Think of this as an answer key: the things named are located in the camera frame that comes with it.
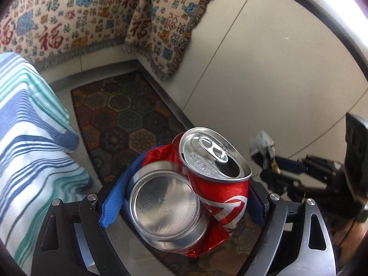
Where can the grey wrapper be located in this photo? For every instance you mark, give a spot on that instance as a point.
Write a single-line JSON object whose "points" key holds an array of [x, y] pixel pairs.
{"points": [[261, 146]]}

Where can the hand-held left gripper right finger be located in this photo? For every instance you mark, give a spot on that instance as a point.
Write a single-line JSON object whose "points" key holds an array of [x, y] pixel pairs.
{"points": [[259, 207]]}

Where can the dark hexagon patterned floor mat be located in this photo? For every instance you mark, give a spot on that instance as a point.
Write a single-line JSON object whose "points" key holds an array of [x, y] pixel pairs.
{"points": [[120, 120]]}

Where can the small printed fringed blanket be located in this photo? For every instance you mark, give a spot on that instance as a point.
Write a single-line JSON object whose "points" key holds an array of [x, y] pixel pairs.
{"points": [[172, 26]]}

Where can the large printed blanket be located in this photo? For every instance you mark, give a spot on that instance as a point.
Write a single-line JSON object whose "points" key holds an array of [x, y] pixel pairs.
{"points": [[72, 20]]}

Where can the blue green striped tablecloth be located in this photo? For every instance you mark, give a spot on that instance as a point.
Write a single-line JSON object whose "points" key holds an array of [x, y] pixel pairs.
{"points": [[31, 138]]}

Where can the crushed red soda can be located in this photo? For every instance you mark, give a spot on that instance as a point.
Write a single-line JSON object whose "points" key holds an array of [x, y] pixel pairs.
{"points": [[218, 189]]}

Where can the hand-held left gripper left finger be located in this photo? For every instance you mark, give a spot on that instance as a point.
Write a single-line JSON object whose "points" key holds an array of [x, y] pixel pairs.
{"points": [[115, 197]]}

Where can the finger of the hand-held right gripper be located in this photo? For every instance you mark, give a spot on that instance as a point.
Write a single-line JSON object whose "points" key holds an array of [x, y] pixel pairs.
{"points": [[276, 179], [290, 165]]}

